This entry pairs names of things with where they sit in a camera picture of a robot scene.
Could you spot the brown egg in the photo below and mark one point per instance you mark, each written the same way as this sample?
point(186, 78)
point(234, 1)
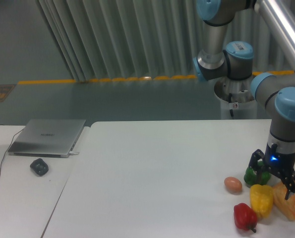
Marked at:
point(233, 185)

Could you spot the yellow bell pepper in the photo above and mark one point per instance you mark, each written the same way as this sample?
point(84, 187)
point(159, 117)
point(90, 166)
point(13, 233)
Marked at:
point(261, 200)

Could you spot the triangular orange bread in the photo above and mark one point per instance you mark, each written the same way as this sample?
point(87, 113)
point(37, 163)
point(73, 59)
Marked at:
point(287, 207)

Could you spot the silver closed laptop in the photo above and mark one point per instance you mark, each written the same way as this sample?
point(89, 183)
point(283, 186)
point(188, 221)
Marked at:
point(48, 138)

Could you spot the small black plastic object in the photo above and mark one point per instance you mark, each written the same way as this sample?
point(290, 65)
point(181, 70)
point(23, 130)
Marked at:
point(39, 167)

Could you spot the red bell pepper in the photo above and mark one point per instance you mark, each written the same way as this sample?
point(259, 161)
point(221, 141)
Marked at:
point(245, 218)

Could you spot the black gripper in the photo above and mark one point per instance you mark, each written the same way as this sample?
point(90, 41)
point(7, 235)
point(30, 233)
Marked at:
point(278, 164)

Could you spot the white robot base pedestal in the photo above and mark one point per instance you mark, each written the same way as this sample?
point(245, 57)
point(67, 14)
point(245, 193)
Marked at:
point(236, 100)

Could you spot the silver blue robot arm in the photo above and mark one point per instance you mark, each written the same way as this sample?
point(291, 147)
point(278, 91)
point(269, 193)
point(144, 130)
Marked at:
point(275, 93)

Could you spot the green bell pepper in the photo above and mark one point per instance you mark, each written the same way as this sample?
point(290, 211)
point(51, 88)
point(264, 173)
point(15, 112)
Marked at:
point(251, 177)

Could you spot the white USB plug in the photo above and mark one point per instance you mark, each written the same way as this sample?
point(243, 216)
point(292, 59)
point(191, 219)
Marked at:
point(73, 153)

